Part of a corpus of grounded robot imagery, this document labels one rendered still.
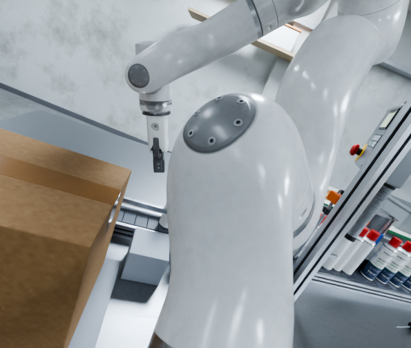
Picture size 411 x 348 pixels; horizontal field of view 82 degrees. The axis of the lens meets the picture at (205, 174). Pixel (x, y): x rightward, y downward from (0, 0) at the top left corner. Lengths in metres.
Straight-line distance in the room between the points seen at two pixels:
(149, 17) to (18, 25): 1.96
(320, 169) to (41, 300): 0.40
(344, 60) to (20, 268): 0.46
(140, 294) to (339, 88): 0.59
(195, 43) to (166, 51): 0.07
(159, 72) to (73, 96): 3.93
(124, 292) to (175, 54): 0.55
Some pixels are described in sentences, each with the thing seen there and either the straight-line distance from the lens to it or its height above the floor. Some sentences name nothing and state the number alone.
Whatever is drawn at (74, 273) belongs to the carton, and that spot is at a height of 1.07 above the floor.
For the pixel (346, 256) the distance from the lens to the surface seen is 1.10.
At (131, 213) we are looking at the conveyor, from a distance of 0.80.
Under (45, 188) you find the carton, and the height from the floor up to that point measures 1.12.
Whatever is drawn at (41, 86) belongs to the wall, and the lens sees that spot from 4.72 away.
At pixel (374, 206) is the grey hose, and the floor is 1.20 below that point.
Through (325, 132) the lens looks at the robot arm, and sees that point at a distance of 0.33.
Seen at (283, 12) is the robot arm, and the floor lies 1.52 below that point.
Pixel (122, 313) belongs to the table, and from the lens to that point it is 0.63.
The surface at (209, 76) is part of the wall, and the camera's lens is 3.75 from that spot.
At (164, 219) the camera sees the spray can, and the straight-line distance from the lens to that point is 0.77.
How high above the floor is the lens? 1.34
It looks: 21 degrees down
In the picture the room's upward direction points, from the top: 23 degrees clockwise
